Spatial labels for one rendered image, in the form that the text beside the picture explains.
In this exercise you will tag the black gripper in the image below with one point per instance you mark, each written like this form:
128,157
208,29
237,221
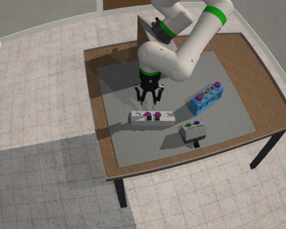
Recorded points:
149,87

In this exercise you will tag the grey button panel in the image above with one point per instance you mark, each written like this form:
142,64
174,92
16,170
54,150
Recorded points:
193,132

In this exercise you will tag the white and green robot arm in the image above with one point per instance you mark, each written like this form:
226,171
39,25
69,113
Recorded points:
155,59

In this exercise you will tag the grey flat mat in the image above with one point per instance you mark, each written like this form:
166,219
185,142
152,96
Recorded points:
225,119

